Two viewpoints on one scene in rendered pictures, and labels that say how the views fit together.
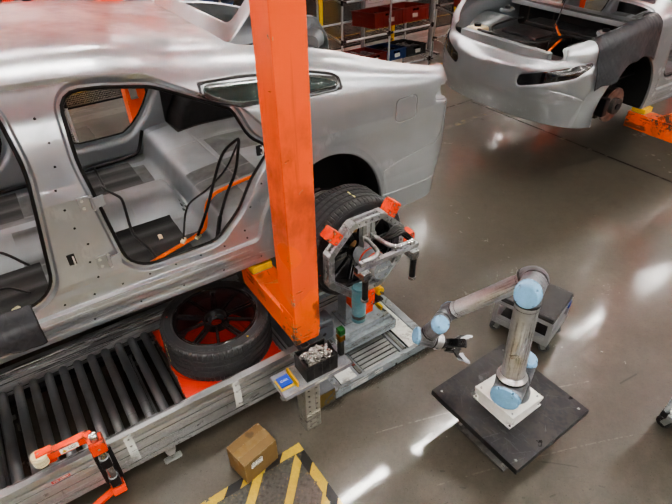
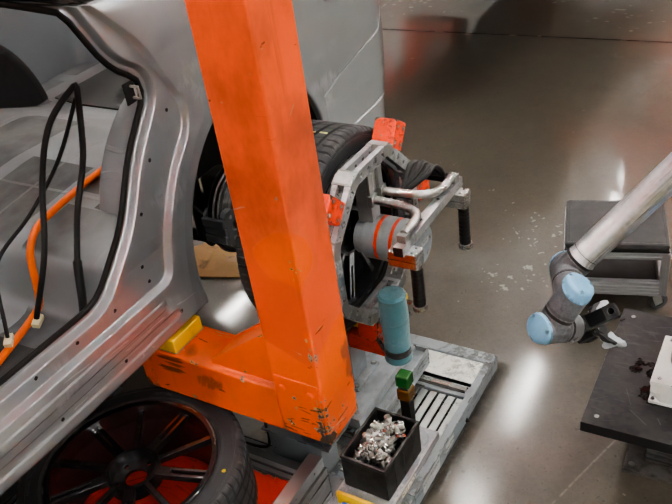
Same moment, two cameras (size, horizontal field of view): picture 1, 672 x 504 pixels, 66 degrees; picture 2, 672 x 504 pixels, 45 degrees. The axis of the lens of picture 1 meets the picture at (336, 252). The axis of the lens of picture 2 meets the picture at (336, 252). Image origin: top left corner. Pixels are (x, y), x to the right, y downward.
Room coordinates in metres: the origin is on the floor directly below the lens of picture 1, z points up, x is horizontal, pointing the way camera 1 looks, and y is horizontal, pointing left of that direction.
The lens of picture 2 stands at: (0.45, 0.73, 2.21)
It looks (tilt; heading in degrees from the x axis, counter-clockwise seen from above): 33 degrees down; 338
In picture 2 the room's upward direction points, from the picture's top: 9 degrees counter-clockwise
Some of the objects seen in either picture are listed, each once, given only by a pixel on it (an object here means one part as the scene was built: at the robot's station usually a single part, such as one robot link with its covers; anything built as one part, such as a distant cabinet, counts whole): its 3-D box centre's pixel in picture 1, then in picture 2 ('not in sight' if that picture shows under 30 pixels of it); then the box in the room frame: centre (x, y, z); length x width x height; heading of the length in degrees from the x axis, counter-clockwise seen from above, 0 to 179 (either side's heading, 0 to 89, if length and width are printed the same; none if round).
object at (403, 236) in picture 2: (364, 245); (387, 206); (2.25, -0.15, 1.03); 0.19 x 0.18 x 0.11; 34
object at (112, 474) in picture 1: (106, 463); not in sight; (1.44, 1.17, 0.30); 0.09 x 0.05 x 0.50; 124
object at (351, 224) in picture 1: (364, 254); (372, 235); (2.41, -0.17, 0.85); 0.54 x 0.07 x 0.54; 124
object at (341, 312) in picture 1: (347, 304); (346, 351); (2.55, -0.07, 0.32); 0.40 x 0.30 x 0.28; 124
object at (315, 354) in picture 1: (315, 359); (381, 451); (1.90, 0.12, 0.52); 0.20 x 0.14 x 0.13; 122
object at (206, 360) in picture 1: (217, 327); (140, 489); (2.28, 0.74, 0.39); 0.66 x 0.66 x 0.24
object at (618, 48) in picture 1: (620, 50); not in sight; (4.53, -2.45, 1.36); 0.71 x 0.30 x 0.51; 124
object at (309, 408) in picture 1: (308, 399); not in sight; (1.87, 0.17, 0.21); 0.10 x 0.10 x 0.42; 34
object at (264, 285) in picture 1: (271, 278); (216, 346); (2.39, 0.39, 0.69); 0.52 x 0.17 x 0.35; 34
